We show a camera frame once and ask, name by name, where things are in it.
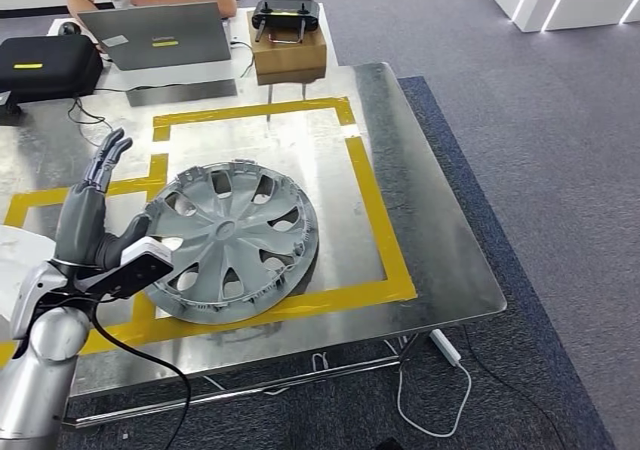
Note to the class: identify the grey laptop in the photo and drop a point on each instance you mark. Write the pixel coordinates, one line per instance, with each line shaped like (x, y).
(155, 36)

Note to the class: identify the black zip carrying case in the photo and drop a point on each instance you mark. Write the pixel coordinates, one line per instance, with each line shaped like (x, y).
(50, 69)

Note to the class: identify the grey plastic wheel hubcap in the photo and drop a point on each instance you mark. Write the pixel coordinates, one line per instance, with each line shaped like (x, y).
(230, 228)

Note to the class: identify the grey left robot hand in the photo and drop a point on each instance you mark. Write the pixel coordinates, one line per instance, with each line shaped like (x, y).
(80, 225)

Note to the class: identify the person's left forearm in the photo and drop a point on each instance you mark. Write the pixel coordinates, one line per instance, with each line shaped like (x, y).
(200, 0)

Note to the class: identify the white curved plastic part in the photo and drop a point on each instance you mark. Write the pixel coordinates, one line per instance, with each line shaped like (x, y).
(20, 248)

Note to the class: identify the person's right forearm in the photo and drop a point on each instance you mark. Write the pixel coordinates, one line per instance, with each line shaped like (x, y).
(80, 6)

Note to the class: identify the white lit display platform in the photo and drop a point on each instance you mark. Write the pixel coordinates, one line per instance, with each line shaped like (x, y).
(575, 0)

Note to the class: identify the small black yellow-labelled device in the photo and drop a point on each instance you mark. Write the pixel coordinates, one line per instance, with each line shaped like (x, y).
(7, 101)

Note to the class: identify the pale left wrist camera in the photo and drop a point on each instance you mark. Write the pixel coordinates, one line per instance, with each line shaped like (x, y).
(145, 251)

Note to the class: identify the white table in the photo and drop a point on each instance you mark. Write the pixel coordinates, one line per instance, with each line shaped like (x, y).
(175, 74)

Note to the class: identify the black remote controller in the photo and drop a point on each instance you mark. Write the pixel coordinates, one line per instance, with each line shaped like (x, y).
(285, 11)

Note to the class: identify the black computer mouse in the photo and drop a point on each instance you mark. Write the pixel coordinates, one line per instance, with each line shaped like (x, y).
(69, 28)

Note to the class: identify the brown cardboard box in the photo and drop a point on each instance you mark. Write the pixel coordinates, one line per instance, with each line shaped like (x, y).
(290, 59)

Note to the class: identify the steel workbench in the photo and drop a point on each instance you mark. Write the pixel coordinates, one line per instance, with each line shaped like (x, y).
(440, 248)

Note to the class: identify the long white power strip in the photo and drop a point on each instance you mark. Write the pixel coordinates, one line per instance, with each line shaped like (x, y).
(446, 348)

